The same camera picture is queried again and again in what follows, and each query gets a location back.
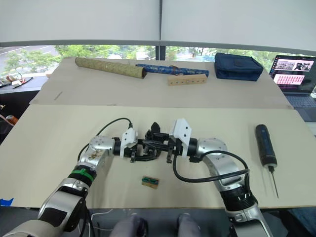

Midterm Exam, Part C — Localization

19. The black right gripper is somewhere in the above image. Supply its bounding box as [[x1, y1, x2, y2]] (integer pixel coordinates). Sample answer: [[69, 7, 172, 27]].
[[154, 133, 183, 164]]

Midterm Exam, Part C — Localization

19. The thin white cable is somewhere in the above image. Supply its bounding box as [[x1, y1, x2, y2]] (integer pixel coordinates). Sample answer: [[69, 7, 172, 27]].
[[90, 209, 114, 232]]

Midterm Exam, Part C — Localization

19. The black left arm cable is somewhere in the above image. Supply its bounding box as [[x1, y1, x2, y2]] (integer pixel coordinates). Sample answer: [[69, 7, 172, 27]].
[[78, 118, 134, 162]]

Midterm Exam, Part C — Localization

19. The white roller blind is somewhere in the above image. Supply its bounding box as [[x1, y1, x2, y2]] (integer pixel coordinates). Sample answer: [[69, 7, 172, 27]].
[[0, 0, 161, 48], [160, 0, 316, 58]]

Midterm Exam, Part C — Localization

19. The grey window post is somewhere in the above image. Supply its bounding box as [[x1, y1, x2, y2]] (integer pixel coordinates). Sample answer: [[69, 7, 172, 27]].
[[155, 45, 166, 61]]

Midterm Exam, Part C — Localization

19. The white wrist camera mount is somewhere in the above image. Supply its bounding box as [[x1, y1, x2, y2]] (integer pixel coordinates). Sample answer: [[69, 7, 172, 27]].
[[119, 127, 139, 158], [169, 118, 193, 158]]

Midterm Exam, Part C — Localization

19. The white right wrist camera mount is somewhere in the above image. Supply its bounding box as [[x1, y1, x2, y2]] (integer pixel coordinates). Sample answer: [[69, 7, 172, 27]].
[[169, 118, 193, 158]]

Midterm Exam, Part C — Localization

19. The wooden block with holes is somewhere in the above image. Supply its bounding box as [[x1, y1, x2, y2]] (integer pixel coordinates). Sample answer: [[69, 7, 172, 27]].
[[167, 75, 207, 86]]

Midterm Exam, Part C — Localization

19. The blue patterned scroll tube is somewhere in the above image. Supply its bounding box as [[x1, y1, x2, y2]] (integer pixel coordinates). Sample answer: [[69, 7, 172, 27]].
[[135, 63, 210, 77]]

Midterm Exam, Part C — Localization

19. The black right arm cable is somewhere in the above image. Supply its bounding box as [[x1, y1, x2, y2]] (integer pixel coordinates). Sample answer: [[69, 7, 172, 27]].
[[172, 150, 252, 196]]

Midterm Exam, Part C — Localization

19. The navy blue fabric pouch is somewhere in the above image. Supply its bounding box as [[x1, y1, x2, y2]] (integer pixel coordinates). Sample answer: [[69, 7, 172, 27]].
[[214, 52, 263, 81]]

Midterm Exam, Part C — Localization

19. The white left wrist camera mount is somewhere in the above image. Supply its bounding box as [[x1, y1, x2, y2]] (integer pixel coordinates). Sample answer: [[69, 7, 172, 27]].
[[119, 127, 139, 158]]

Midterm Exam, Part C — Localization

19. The black gripper body assembly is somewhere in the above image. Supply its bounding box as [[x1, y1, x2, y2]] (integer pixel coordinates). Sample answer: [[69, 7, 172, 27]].
[[144, 130, 162, 160]]

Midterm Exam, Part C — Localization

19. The black side desk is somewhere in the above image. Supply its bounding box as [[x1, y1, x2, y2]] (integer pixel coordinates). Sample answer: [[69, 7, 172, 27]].
[[0, 75, 49, 145]]

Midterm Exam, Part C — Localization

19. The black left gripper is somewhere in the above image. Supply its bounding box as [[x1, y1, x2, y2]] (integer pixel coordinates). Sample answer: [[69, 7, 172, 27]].
[[124, 139, 161, 164]]

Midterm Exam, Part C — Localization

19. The olive patterned scroll tube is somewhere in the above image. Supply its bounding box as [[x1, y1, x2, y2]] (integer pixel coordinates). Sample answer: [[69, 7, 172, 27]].
[[75, 57, 148, 80]]

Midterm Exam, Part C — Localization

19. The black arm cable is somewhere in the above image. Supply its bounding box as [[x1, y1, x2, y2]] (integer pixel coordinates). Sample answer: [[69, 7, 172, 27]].
[[78, 118, 134, 162], [172, 150, 252, 196]]

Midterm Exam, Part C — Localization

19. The grey rounded shape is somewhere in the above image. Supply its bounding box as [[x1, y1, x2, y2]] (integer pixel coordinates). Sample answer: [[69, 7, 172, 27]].
[[177, 212, 202, 237], [108, 214, 149, 237]]

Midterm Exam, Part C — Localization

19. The green screw holder on cardboard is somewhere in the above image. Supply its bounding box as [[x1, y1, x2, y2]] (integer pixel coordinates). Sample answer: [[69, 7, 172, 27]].
[[141, 175, 160, 190]]

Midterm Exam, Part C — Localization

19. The open laptop computer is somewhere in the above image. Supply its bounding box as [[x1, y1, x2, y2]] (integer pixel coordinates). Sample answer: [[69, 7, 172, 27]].
[[269, 54, 316, 122]]

